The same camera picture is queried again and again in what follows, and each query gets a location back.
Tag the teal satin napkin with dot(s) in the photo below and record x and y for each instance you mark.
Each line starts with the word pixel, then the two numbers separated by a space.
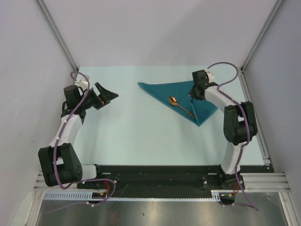
pixel 202 110

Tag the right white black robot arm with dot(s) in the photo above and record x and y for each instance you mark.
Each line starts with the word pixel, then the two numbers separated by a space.
pixel 239 123

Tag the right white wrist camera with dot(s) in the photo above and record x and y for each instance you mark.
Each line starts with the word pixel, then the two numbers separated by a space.
pixel 210 75

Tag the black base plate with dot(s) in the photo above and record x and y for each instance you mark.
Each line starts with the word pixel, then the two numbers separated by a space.
pixel 163 182

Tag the left aluminium corner post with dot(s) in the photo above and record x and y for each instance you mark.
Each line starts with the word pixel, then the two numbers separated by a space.
pixel 56 33

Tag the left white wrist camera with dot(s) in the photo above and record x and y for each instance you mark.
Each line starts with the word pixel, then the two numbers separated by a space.
pixel 82 82

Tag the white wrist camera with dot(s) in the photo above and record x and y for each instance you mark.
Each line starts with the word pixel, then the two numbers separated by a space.
pixel 210 75
pixel 82 82

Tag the right aluminium corner post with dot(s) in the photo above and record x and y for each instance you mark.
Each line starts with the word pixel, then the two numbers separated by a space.
pixel 268 23

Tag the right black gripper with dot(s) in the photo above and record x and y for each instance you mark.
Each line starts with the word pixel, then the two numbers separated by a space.
pixel 192 94

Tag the aluminium corner post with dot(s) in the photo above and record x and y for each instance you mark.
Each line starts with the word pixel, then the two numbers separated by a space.
pixel 268 23
pixel 56 33

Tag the gold spoon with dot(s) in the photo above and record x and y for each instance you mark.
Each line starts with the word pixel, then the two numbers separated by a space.
pixel 173 101

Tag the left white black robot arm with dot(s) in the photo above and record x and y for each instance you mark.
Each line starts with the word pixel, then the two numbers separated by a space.
pixel 59 162

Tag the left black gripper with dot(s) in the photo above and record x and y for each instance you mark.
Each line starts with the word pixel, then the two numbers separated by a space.
pixel 106 96

